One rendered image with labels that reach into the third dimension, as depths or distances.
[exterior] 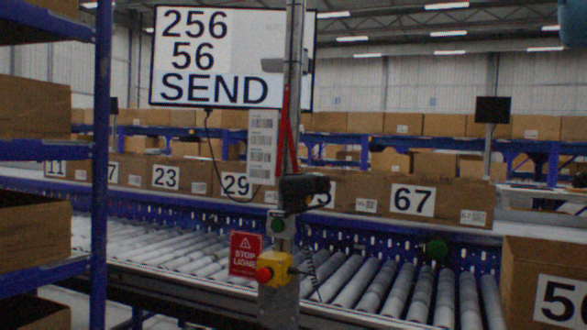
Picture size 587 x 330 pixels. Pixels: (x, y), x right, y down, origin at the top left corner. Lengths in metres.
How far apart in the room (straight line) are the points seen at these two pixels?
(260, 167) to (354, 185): 0.62
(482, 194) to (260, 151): 0.84
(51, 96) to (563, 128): 5.93
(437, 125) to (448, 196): 4.57
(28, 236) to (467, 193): 1.30
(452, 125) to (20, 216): 5.71
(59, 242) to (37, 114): 0.22
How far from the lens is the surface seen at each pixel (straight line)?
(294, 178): 0.92
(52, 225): 0.76
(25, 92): 0.74
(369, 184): 1.55
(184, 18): 1.25
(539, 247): 1.34
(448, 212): 1.53
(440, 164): 5.78
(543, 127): 6.13
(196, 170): 1.89
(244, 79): 1.15
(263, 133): 1.02
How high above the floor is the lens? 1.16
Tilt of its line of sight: 3 degrees down
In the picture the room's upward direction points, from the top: 3 degrees clockwise
